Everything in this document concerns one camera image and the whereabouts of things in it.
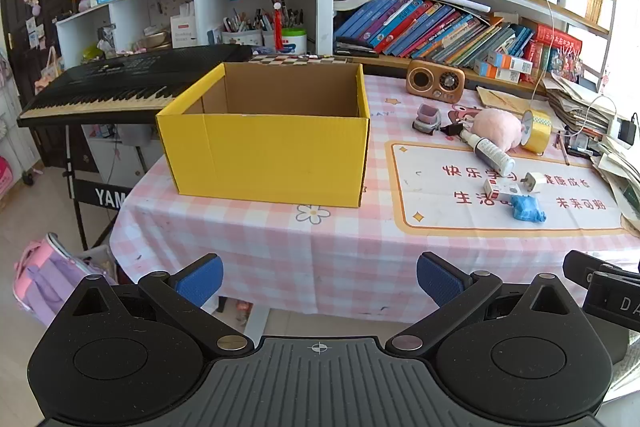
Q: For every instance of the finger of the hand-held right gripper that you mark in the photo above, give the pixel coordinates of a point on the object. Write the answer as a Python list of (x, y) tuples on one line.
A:
[(580, 267)]

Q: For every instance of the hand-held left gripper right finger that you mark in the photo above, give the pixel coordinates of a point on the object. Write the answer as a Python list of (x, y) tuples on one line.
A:
[(440, 279)]

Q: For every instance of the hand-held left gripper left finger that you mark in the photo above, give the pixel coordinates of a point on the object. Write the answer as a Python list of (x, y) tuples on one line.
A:
[(200, 279)]

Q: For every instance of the small white red box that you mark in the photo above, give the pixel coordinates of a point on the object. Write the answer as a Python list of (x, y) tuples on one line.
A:
[(500, 190)]

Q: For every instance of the white spray bottle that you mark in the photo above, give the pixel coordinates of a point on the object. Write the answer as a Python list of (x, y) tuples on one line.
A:
[(487, 152)]

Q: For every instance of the yellow cardboard box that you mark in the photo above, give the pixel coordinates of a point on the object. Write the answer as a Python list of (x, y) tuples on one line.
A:
[(260, 157)]

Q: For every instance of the yellow tape roll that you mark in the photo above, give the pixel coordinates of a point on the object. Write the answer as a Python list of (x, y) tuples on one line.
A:
[(537, 132)]

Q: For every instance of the black binder clip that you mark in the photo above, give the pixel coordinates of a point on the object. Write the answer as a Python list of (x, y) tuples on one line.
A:
[(452, 129)]

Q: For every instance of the small toy car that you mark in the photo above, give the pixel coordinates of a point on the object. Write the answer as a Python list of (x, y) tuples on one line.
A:
[(427, 119)]

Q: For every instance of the pink checked cloth desktop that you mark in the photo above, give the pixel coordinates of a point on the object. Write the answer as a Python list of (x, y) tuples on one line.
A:
[(300, 247)]

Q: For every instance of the printed desk mat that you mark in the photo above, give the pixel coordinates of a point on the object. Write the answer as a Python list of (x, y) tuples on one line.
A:
[(450, 207)]

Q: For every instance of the blue crumpled wrapper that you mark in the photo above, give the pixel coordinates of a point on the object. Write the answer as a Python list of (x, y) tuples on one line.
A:
[(527, 208)]

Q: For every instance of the white charger plug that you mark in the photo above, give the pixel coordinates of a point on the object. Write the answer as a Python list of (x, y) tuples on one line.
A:
[(532, 183)]

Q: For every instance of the black keyboard stand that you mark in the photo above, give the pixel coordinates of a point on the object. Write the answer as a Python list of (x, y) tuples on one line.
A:
[(97, 196)]

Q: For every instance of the black power adapter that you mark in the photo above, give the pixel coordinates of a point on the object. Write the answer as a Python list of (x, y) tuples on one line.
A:
[(627, 130)]

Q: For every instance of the pink purple backpack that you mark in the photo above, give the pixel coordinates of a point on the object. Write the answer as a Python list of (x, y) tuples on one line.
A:
[(45, 277)]

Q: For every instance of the pink plush toy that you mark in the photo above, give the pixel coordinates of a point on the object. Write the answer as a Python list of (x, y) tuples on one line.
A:
[(495, 127)]

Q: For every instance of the stack of papers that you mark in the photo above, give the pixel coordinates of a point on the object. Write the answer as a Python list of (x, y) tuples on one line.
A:
[(575, 102)]

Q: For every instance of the brown paper envelope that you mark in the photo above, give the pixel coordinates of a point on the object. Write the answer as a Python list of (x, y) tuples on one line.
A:
[(505, 99)]

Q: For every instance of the brown retro radio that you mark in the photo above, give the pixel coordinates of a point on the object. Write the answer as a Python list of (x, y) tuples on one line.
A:
[(435, 79)]

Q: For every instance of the white orange box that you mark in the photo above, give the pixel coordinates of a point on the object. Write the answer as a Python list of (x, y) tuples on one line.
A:
[(495, 73), (510, 62)]

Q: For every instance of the black electronic keyboard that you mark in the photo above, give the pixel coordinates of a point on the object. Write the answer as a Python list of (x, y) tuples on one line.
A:
[(125, 77)]

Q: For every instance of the wooden chessboard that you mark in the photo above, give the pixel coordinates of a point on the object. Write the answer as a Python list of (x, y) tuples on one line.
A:
[(300, 59)]

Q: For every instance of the white pen holder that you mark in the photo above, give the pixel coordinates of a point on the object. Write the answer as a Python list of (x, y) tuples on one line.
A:
[(242, 38)]

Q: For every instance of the white paper bag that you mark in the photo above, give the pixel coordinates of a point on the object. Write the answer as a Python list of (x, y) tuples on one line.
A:
[(182, 29)]

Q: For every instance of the row of leaning books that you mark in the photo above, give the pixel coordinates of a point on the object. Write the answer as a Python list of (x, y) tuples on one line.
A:
[(415, 27)]

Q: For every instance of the green lid white tub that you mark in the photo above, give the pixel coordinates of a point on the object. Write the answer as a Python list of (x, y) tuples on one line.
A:
[(293, 43)]

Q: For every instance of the red hanging tassel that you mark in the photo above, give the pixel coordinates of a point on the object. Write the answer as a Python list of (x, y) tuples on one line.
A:
[(277, 27)]

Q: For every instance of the bunch of pens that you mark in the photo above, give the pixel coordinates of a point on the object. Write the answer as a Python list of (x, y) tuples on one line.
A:
[(260, 21)]

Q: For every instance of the white shelf unit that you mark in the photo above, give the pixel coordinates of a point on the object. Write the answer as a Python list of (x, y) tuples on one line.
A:
[(150, 7)]

